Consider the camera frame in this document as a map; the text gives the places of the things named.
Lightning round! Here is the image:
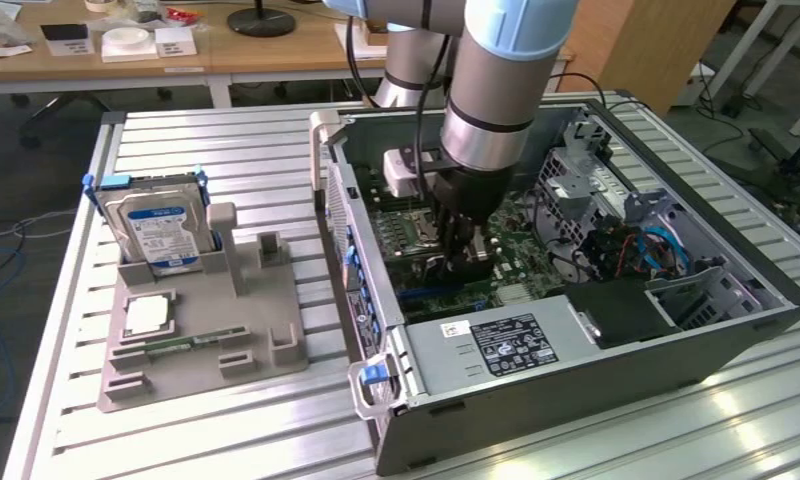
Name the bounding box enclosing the perforated metal disk bay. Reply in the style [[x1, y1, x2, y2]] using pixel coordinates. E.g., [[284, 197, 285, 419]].
[[535, 119, 635, 236]]

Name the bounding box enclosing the silver chipset heatsink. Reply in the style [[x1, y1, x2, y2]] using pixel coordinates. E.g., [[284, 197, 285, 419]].
[[498, 286, 543, 305]]

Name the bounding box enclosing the grey plastic parts rack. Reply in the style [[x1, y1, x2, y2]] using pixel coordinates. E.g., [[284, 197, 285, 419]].
[[97, 201, 314, 416]]

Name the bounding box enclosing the black and white box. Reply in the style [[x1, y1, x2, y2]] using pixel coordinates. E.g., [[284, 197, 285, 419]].
[[39, 23, 96, 58]]

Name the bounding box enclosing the low-profile Nvidia graphics card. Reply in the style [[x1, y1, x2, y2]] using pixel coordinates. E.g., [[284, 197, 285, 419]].
[[414, 253, 496, 294]]

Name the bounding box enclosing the black round lamp base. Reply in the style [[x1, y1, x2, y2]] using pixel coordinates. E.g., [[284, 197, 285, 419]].
[[225, 0, 297, 38]]

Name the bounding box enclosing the open CPU socket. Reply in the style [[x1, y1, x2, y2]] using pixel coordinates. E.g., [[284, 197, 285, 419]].
[[406, 208, 443, 247]]

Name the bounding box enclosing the beige card retention latch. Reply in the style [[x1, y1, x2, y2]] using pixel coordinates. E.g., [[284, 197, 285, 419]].
[[308, 110, 342, 195]]

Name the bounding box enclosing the white metal desk frame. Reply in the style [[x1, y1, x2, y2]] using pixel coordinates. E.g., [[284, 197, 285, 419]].
[[699, 0, 800, 137]]

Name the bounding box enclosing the red wire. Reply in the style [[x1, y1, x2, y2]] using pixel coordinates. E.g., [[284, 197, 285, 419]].
[[614, 233, 643, 279]]

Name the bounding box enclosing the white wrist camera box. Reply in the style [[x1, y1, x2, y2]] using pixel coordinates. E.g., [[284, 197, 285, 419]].
[[382, 147, 442, 200]]

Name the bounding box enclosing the light wooden desk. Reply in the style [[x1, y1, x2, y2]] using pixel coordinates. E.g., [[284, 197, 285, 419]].
[[0, 0, 216, 97], [209, 0, 575, 109]]

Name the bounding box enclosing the white box with round bowl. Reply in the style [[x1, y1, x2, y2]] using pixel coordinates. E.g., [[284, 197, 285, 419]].
[[99, 27, 161, 65]]

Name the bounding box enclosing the blue data wire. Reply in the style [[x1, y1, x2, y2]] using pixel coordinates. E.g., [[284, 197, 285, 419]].
[[639, 224, 694, 280]]

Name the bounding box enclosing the hard disk in blue carrier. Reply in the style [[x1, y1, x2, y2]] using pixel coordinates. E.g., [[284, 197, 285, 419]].
[[81, 167, 220, 277]]

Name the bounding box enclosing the wooden cabinet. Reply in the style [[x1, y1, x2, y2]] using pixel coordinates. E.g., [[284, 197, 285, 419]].
[[559, 0, 741, 115]]

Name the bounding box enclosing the grey metal disk bay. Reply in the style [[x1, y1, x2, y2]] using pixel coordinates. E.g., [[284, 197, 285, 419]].
[[643, 264, 767, 331]]

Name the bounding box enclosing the open black PC case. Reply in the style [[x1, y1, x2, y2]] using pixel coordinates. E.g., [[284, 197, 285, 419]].
[[308, 97, 800, 477]]

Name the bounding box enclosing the grey power supply unit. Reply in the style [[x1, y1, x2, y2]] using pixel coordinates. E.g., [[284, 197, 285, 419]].
[[399, 294, 602, 397]]

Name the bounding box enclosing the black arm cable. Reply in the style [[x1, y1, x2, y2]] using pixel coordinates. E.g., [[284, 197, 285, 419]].
[[343, 13, 456, 151]]

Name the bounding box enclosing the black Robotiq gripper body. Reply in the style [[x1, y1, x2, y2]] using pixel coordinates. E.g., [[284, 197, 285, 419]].
[[432, 167, 515, 224]]

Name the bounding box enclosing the silver CPU chip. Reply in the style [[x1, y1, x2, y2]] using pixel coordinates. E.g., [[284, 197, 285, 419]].
[[123, 298, 176, 340]]

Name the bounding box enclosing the black power cable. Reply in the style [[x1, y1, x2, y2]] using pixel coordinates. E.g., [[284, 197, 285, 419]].
[[546, 73, 648, 114]]

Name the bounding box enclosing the clear plastic bag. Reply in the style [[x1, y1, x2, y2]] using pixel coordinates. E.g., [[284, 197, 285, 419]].
[[0, 0, 39, 47]]

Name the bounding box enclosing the white labelled box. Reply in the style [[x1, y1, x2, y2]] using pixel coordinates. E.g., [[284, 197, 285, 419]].
[[153, 25, 200, 59]]

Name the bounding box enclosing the green motherboard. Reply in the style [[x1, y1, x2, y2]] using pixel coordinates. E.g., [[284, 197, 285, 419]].
[[366, 167, 572, 325]]

